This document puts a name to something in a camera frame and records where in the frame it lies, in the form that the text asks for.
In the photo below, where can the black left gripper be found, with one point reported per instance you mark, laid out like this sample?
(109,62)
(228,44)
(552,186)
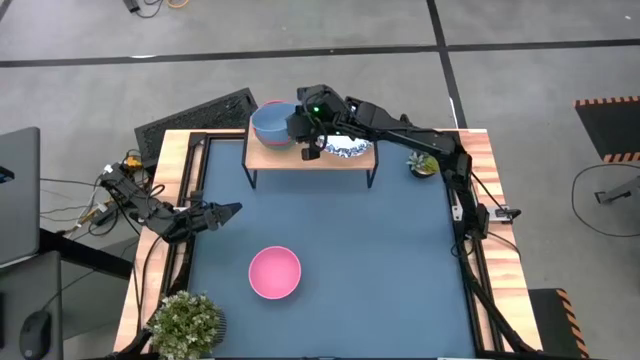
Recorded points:
(192,222)

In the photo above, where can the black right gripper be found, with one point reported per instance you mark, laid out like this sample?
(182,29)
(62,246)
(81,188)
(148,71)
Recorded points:
(307,129)

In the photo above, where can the white bowl blue pattern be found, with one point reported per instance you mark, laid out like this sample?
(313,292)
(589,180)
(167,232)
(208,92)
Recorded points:
(350,147)

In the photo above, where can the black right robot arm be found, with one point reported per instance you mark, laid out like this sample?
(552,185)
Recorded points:
(415,135)

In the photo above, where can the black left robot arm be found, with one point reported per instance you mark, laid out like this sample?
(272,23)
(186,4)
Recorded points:
(140,205)

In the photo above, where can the wooden shelf black legs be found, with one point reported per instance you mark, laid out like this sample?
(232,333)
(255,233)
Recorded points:
(280,160)

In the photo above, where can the pink bowl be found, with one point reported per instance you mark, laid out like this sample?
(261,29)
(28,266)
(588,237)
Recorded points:
(275,272)

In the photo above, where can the black ridged floor mat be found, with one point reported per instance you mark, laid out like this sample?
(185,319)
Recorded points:
(200,120)

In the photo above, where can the small green succulent plant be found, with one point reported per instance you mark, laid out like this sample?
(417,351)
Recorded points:
(422,164)

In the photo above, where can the leafy plant white flowers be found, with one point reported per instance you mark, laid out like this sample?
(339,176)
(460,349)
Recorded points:
(185,325)

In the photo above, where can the grey laptop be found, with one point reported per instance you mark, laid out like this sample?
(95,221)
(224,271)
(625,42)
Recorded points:
(19,195)

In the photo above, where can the black computer mouse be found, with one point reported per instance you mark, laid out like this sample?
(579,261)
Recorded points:
(35,335)

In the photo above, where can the black mat orange striped edge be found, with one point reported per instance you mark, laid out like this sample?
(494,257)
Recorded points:
(555,320)
(610,130)

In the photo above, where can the grey stand foot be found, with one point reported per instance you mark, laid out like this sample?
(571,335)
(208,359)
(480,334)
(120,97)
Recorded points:
(620,192)

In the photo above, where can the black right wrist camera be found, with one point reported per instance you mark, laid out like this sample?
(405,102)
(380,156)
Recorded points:
(320,102)

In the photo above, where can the black aluminium table frame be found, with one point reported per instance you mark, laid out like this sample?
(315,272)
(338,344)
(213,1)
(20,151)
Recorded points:
(197,165)

